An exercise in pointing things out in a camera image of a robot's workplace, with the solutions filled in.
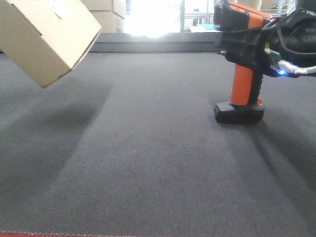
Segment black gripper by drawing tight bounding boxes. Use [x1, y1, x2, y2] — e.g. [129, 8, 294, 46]
[214, 8, 316, 78]

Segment orange black barcode scanner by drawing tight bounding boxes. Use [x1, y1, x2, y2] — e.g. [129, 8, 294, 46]
[213, 0, 271, 124]

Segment small cardboard package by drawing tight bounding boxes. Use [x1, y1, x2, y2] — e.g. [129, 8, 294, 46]
[0, 0, 101, 88]

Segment large cardboard box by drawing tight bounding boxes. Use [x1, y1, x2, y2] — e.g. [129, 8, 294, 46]
[81, 0, 126, 34]

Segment white barcode label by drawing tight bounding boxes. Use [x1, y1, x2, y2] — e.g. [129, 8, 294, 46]
[45, 0, 71, 19]

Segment white cable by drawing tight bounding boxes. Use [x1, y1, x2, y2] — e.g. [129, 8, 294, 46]
[278, 60, 316, 75]

